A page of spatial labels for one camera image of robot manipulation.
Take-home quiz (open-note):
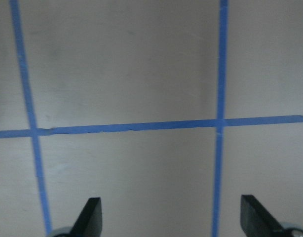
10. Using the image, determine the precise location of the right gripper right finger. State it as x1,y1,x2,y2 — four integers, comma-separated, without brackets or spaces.
240,195,285,237

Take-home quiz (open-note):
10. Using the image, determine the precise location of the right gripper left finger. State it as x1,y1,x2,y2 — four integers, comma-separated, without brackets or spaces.
70,197,103,237

